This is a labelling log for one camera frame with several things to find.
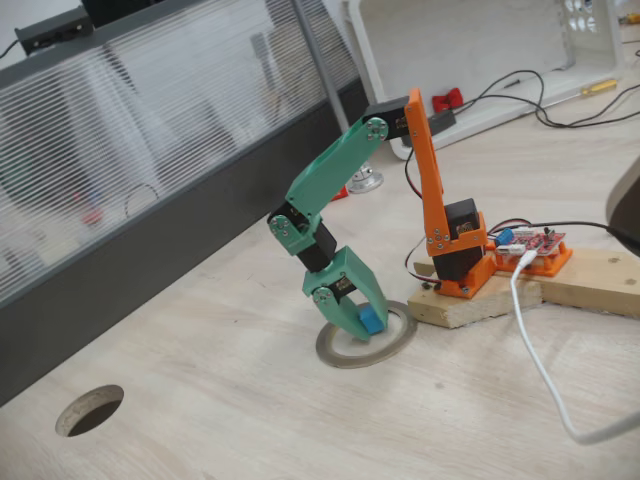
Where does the black rectangular object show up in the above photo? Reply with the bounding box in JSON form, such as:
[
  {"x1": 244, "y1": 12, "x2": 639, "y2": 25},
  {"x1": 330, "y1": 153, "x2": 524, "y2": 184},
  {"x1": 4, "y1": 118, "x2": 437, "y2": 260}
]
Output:
[{"x1": 81, "y1": 0, "x2": 169, "y2": 30}]

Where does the red white black servo wire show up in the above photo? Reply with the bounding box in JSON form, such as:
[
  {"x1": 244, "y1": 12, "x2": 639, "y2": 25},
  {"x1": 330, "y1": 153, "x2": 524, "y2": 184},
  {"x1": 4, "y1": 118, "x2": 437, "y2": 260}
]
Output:
[{"x1": 405, "y1": 238, "x2": 444, "y2": 291}]

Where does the wooden base block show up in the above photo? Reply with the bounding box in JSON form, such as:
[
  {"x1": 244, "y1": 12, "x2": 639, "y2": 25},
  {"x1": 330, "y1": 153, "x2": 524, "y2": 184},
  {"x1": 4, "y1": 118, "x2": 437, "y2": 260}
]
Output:
[{"x1": 406, "y1": 277, "x2": 545, "y2": 330}]

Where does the thin black cable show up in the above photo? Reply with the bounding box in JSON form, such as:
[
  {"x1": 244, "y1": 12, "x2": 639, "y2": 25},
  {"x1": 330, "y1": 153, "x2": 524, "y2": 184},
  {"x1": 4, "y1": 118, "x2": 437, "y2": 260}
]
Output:
[
  {"x1": 462, "y1": 82, "x2": 640, "y2": 129},
  {"x1": 501, "y1": 69, "x2": 640, "y2": 129}
]

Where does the grey office desk partition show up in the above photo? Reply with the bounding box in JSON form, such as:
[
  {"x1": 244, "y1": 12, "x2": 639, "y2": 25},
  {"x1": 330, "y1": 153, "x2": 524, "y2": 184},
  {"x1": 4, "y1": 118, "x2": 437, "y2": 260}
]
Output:
[{"x1": 0, "y1": 0, "x2": 382, "y2": 409}]

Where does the white plastic crate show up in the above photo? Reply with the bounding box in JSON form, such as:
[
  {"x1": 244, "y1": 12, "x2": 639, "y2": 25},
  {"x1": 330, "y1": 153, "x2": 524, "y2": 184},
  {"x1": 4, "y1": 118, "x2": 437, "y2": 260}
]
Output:
[{"x1": 342, "y1": 0, "x2": 626, "y2": 162}]

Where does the grey rounded object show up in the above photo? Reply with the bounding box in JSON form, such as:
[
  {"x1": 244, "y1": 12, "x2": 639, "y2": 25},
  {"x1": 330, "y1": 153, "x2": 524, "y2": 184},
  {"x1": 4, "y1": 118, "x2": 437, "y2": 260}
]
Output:
[{"x1": 604, "y1": 154, "x2": 640, "y2": 246}]

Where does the orange board holder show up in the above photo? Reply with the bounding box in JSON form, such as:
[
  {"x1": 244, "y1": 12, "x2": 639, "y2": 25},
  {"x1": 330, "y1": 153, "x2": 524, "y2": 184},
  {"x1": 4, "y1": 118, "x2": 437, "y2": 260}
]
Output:
[{"x1": 492, "y1": 242, "x2": 574, "y2": 279}]

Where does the white usb cable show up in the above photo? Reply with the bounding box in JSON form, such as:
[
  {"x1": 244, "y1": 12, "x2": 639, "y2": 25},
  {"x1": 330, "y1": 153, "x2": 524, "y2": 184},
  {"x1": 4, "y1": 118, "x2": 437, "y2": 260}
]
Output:
[{"x1": 509, "y1": 249, "x2": 640, "y2": 446}]

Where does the black bar device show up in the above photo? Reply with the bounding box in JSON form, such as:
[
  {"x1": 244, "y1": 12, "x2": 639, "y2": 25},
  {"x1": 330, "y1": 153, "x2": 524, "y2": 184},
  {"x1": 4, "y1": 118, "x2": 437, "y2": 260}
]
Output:
[{"x1": 399, "y1": 109, "x2": 458, "y2": 148}]

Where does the yellow handled screwdriver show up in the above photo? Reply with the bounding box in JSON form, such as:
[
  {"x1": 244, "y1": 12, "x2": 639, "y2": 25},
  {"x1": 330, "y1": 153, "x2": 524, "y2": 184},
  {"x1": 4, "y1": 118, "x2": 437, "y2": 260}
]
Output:
[{"x1": 578, "y1": 78, "x2": 620, "y2": 97}]

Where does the thick black cable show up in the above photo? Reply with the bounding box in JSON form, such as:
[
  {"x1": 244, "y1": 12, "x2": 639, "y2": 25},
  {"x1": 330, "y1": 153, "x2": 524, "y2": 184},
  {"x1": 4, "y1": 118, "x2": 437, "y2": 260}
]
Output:
[{"x1": 537, "y1": 220, "x2": 640, "y2": 255}]

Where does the red clamp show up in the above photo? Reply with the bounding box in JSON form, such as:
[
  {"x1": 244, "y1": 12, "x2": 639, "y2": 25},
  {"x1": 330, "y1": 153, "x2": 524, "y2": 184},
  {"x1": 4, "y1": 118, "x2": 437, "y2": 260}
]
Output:
[{"x1": 432, "y1": 88, "x2": 464, "y2": 114}]

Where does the red controller board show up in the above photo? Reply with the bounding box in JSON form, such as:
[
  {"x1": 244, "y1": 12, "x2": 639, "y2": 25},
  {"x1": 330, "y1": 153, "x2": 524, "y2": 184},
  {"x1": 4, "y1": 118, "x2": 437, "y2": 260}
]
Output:
[{"x1": 492, "y1": 225, "x2": 569, "y2": 259}]

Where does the light wooden plank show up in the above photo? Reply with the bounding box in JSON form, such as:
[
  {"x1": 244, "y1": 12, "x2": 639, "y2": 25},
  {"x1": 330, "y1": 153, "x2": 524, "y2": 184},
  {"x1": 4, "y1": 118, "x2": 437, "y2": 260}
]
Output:
[{"x1": 539, "y1": 248, "x2": 640, "y2": 319}]

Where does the grey tape ring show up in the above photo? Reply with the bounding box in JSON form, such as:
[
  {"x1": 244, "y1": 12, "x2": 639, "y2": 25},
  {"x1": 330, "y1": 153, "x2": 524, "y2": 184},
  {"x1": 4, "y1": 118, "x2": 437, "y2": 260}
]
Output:
[{"x1": 315, "y1": 299, "x2": 419, "y2": 370}]

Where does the metal pole with flange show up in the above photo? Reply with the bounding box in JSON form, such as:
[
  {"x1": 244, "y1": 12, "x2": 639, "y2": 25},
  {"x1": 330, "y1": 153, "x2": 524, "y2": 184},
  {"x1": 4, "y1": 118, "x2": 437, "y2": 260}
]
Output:
[{"x1": 291, "y1": 0, "x2": 385, "y2": 195}]

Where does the small black box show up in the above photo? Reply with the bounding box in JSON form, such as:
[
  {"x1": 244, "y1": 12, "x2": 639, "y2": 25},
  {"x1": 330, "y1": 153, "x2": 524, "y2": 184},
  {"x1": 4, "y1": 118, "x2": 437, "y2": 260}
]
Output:
[{"x1": 13, "y1": 6, "x2": 95, "y2": 55}]

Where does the small blue cube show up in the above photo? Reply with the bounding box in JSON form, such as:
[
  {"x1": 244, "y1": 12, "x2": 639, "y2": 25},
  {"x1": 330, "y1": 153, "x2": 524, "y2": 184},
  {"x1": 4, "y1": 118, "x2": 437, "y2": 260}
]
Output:
[{"x1": 358, "y1": 306, "x2": 386, "y2": 335}]

